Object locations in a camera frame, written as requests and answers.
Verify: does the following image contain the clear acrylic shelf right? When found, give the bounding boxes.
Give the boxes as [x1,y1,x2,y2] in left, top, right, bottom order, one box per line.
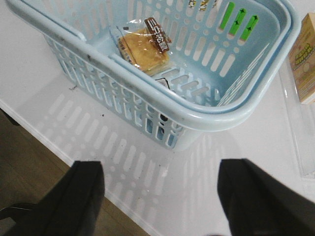
[279,59,315,179]

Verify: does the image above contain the beige tissue pack box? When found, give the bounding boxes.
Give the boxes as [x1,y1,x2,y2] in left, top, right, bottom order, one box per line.
[289,12,315,104]

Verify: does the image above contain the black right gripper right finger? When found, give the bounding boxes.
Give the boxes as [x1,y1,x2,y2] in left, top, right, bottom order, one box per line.
[217,159,315,236]

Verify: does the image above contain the packaged bread slice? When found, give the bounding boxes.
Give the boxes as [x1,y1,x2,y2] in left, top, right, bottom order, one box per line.
[109,17,172,76]

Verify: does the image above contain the colourful puzzle cube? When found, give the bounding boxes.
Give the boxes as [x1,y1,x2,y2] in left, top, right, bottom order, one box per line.
[217,0,260,46]

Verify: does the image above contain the light blue plastic basket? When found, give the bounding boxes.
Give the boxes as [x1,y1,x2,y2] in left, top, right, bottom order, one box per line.
[6,0,301,149]

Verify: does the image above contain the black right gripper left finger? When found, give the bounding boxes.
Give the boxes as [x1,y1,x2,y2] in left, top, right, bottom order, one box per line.
[0,161,104,236]

